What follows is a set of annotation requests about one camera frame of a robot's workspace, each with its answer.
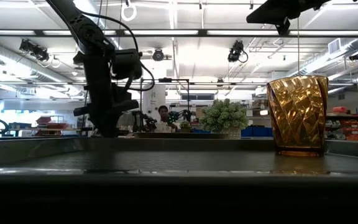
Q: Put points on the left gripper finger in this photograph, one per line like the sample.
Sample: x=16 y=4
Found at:
x=111 y=129
x=97 y=129

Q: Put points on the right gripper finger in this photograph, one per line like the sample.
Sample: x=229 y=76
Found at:
x=272 y=15

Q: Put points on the round black ceiling fixture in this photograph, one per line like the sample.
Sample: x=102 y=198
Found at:
x=158 y=55

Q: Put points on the blue storage bins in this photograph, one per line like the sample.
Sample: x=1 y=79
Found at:
x=256 y=131

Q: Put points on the person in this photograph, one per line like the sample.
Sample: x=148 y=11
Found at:
x=164 y=119

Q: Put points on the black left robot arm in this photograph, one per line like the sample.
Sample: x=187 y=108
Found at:
x=87 y=34

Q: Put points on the amber faceted plastic cup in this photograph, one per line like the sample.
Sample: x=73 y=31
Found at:
x=297 y=115

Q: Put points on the black ceiling-mounted camera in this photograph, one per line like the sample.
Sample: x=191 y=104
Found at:
x=34 y=49

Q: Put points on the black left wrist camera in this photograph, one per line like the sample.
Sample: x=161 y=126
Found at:
x=127 y=63

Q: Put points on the black background rig frame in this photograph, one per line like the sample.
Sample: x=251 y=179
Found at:
x=165 y=80

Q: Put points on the small green potted plant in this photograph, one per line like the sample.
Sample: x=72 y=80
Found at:
x=185 y=126

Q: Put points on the black overhead camera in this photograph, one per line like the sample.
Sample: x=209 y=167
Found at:
x=236 y=51

